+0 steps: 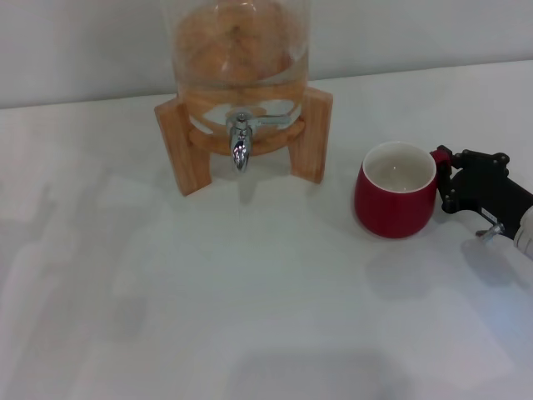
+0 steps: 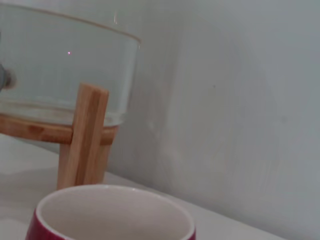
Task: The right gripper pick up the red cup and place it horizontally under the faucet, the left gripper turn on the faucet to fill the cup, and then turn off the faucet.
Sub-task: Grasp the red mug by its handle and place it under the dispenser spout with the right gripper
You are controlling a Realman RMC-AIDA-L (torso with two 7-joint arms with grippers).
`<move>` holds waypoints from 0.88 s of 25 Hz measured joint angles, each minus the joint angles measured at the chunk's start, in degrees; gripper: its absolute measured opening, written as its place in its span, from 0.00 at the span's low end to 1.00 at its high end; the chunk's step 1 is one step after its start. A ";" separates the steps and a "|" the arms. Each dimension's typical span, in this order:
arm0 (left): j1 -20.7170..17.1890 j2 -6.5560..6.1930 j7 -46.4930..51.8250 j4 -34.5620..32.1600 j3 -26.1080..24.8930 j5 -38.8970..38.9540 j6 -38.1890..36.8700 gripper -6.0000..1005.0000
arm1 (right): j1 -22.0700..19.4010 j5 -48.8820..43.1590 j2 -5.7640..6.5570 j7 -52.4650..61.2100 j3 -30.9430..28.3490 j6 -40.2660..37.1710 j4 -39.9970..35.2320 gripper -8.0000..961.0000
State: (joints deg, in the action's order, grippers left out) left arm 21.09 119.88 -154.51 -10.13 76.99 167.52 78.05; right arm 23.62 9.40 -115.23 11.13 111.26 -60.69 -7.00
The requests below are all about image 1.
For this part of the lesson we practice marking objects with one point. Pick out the chrome faucet with lever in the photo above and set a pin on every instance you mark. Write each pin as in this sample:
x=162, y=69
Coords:
x=240, y=150

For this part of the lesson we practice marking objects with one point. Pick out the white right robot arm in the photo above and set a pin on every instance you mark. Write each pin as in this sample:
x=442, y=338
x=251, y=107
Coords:
x=525, y=237

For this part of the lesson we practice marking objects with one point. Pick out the red cup with white inside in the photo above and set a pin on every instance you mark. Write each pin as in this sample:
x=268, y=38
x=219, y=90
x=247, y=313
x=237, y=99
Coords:
x=387, y=214

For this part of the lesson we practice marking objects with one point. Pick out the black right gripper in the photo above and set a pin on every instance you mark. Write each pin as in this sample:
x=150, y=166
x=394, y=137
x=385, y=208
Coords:
x=487, y=191

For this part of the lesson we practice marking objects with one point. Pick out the wooden dispenser stand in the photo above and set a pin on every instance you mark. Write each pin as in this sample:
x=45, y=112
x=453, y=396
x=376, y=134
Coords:
x=191, y=158

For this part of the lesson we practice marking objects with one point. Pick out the clear glass water dispenser jar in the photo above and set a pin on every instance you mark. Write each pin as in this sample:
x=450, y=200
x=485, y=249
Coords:
x=237, y=50

